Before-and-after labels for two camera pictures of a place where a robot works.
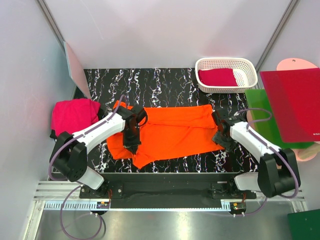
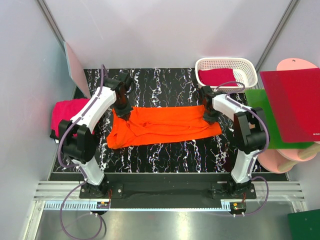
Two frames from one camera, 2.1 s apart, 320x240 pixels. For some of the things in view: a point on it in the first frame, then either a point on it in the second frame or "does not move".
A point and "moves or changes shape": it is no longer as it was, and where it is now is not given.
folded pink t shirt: [72, 115] does not move
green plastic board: [264, 121] does not move
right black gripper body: [224, 141] to [210, 115]
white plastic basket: [244, 70] does not move
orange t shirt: [171, 132] moves or changes shape
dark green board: [304, 225] does not move
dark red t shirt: [217, 77] does not move
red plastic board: [294, 95] does not move
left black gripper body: [131, 138] to [122, 107]
